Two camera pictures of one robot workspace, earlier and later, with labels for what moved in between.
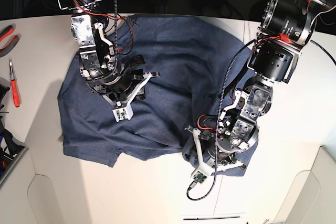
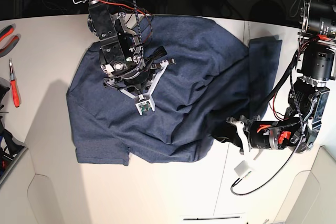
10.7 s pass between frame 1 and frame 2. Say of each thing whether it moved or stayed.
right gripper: moved
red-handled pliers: stayed
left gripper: moved
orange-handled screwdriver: stayed
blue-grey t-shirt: moved
